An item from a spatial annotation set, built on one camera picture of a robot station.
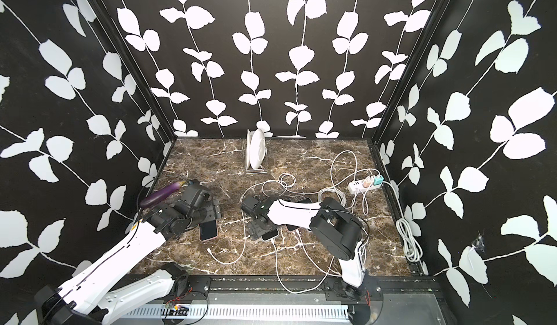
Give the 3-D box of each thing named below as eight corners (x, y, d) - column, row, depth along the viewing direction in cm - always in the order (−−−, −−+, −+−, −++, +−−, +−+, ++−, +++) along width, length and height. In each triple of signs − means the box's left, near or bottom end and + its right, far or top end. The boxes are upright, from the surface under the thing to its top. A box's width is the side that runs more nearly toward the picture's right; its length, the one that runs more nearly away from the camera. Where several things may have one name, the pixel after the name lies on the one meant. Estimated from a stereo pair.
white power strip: (350, 195, 101) (355, 182, 93) (346, 186, 104) (352, 174, 96) (380, 190, 103) (388, 178, 95) (375, 182, 105) (383, 170, 97)
